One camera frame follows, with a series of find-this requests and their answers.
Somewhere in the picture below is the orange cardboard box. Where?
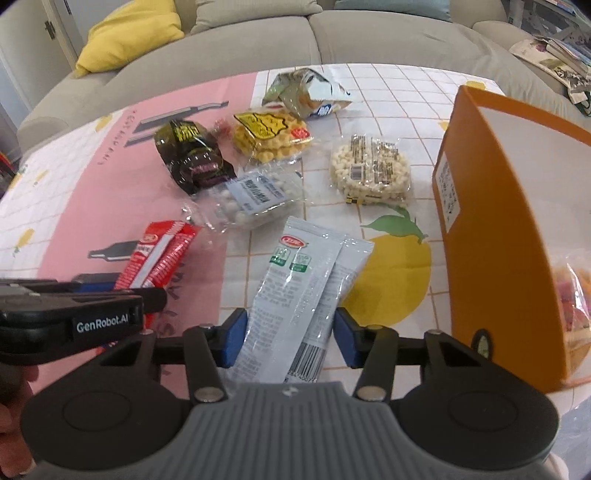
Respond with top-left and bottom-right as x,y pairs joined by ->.
432,85 -> 591,394

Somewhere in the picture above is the dark glossy snack packet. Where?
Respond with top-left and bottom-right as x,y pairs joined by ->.
154,119 -> 237,195

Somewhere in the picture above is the clear bag of yellow puffs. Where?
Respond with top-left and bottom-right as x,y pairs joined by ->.
232,108 -> 315,165

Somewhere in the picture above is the beige pillow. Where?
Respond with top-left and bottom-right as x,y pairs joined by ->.
189,0 -> 324,34

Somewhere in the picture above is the red snack packet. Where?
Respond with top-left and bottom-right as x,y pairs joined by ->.
113,220 -> 200,292

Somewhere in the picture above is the beige sofa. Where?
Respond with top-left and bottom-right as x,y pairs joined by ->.
16,0 -> 591,153

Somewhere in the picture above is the yellow pillow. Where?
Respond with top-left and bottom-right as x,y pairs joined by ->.
75,0 -> 186,77

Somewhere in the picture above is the clear bag of white candies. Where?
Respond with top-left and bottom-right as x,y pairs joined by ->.
182,168 -> 306,237

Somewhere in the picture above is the clear bag of white puffs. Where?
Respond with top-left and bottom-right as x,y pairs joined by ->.
329,134 -> 413,206

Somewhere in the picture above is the white snack packet green label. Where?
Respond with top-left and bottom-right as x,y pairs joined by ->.
238,216 -> 345,385
323,235 -> 376,335

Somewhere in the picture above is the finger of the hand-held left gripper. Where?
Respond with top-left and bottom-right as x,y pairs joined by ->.
0,273 -> 123,297
136,287 -> 168,317

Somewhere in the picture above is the person's left hand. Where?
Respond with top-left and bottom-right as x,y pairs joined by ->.
0,364 -> 38,467

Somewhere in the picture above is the light blue pillow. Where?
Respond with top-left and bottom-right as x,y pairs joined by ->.
332,0 -> 454,22

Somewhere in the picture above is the lemon print tablecloth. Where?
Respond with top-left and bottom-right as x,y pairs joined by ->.
0,62 -> 509,393

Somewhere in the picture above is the pile of floral magazines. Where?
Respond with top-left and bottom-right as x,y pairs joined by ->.
509,36 -> 591,117

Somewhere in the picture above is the white door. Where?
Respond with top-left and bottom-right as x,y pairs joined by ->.
0,0 -> 85,127

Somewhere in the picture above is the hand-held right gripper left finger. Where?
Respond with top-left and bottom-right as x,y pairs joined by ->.
95,308 -> 247,402

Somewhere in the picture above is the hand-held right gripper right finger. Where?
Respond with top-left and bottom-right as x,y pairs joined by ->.
335,307 -> 490,400

